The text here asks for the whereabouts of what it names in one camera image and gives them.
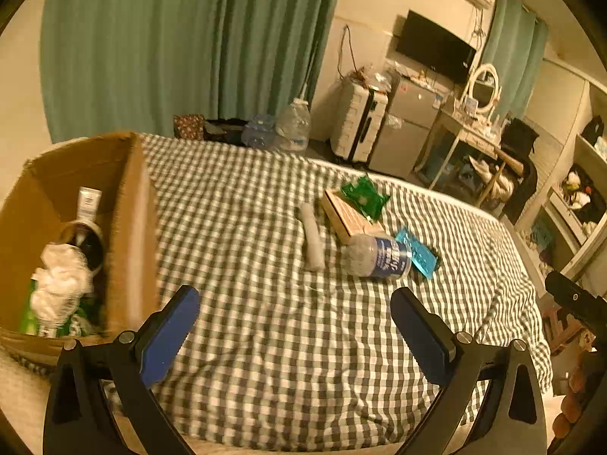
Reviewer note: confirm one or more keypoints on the clear bottle with blue label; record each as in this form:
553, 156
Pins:
379, 258

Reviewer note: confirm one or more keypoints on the green white carton box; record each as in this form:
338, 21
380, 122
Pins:
27, 315

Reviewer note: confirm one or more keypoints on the black flat television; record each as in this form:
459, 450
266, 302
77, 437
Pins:
434, 47

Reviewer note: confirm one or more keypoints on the white ribbed suitcase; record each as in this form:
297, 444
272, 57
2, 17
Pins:
355, 118

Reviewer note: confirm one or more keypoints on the brown cardboard box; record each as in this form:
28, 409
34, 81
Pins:
135, 227

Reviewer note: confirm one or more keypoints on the white rolled tube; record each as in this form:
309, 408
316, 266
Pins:
313, 241

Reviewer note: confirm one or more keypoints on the wrapped pack of water bottles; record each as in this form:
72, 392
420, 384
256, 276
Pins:
260, 132

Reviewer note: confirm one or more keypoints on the white open shelf unit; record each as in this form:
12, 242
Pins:
583, 189

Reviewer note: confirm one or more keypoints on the round white vanity mirror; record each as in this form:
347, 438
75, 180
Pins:
483, 87

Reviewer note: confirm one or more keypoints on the silver small fridge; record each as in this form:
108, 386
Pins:
408, 123

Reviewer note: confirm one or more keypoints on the grey tape roll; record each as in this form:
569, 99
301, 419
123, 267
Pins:
92, 246

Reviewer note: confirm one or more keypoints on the white squeeze tube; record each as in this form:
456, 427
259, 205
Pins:
88, 204

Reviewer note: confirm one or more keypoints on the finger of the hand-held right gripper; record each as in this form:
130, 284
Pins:
581, 303

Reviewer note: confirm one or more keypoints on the patterned brown box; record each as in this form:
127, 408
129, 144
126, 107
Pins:
188, 127

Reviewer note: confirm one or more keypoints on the black chair with clothes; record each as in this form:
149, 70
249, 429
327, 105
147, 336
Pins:
519, 151

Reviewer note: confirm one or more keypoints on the white tissue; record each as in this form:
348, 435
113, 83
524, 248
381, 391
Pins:
61, 279

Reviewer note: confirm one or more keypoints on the green white checked blanket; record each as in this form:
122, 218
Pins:
284, 331

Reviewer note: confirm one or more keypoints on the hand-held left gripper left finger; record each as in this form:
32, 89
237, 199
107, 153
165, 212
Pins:
170, 331

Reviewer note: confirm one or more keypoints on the narrow green curtain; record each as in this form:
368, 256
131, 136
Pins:
514, 52

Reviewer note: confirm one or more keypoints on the green foil packet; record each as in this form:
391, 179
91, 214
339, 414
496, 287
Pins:
365, 196

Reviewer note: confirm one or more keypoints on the white vanity desk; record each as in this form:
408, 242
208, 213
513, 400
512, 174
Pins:
455, 125

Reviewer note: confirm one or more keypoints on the person's right hand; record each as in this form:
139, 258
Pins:
571, 393

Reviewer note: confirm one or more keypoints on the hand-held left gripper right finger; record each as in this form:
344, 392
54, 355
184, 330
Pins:
419, 331

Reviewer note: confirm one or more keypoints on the flat wooden box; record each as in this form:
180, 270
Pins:
344, 220

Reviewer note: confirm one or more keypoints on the dark bag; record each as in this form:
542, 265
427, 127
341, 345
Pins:
225, 131

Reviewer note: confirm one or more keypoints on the wide green curtain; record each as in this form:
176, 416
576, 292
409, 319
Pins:
166, 47

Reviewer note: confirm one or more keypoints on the blue foil packet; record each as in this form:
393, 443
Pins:
422, 258

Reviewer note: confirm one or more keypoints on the large clear water jug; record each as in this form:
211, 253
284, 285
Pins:
294, 125

